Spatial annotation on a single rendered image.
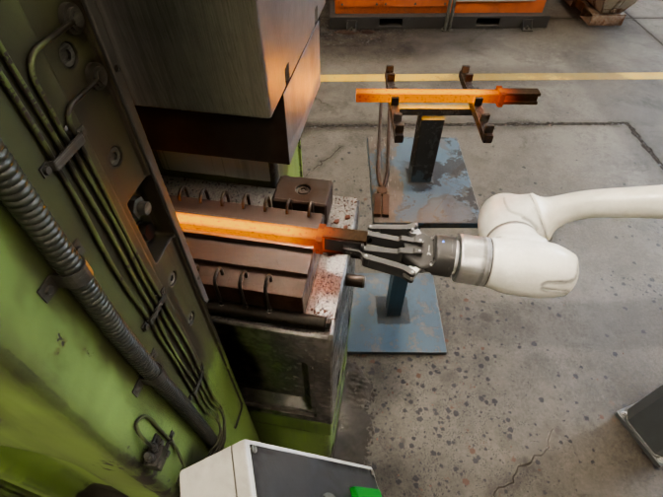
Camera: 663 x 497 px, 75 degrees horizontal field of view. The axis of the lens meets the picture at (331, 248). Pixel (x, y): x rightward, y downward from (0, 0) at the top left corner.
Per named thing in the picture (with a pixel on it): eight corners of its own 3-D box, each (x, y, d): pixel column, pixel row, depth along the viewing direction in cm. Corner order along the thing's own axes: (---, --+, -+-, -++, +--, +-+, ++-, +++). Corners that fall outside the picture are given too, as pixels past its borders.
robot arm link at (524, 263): (481, 303, 77) (473, 262, 88) (572, 317, 75) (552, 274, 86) (498, 252, 71) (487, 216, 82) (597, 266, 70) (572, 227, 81)
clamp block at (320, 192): (332, 201, 101) (332, 179, 96) (327, 227, 95) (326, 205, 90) (283, 194, 102) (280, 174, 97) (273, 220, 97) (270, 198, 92)
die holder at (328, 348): (352, 303, 136) (360, 197, 102) (331, 425, 111) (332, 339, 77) (184, 278, 142) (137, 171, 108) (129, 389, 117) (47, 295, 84)
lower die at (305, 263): (324, 239, 93) (323, 210, 87) (304, 318, 80) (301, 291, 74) (141, 215, 98) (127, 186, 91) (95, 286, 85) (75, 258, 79)
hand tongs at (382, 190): (379, 101, 158) (380, 98, 157) (391, 101, 157) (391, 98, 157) (373, 216, 119) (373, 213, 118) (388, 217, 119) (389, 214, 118)
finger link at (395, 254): (418, 260, 81) (419, 266, 80) (359, 255, 81) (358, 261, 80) (422, 247, 78) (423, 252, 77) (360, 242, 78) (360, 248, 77)
